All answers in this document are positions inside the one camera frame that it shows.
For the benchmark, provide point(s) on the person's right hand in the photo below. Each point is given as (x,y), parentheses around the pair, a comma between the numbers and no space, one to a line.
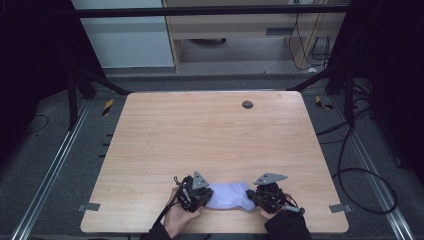
(276,215)

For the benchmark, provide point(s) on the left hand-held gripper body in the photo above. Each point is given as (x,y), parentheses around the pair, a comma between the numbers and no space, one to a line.
(190,196)

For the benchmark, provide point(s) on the person's left hand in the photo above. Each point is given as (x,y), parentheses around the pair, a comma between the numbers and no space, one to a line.
(178,220)

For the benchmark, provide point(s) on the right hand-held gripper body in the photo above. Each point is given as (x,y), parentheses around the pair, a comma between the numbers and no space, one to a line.
(273,196)

